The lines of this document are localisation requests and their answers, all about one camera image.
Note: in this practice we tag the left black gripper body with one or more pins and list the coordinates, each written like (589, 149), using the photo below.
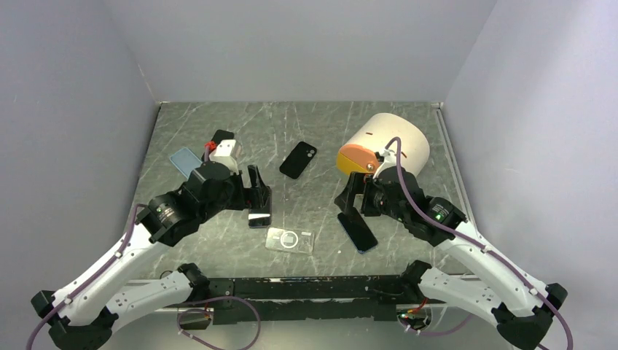
(237, 196)

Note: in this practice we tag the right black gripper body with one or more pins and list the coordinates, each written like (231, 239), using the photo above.
(373, 202)

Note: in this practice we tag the purple phone black screen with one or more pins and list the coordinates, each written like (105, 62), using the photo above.
(260, 217)

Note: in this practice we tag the clear magsafe phone case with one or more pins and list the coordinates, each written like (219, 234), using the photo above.
(286, 240)

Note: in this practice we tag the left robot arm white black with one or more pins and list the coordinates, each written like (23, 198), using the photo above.
(89, 310)

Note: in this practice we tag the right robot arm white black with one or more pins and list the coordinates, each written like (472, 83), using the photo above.
(520, 307)

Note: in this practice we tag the light blue phone case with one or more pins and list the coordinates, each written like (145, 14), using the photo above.
(185, 161)

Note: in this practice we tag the black phone face down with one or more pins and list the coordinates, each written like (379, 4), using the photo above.
(221, 135)

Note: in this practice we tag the white cylinder orange yellow face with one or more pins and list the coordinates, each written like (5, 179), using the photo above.
(383, 131)

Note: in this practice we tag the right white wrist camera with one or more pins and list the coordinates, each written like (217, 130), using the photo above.
(387, 159)

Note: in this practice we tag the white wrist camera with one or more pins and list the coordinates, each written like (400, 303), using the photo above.
(225, 152)
(387, 159)

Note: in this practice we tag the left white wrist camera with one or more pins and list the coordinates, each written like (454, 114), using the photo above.
(225, 152)

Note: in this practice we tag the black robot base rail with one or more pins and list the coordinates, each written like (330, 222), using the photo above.
(378, 297)

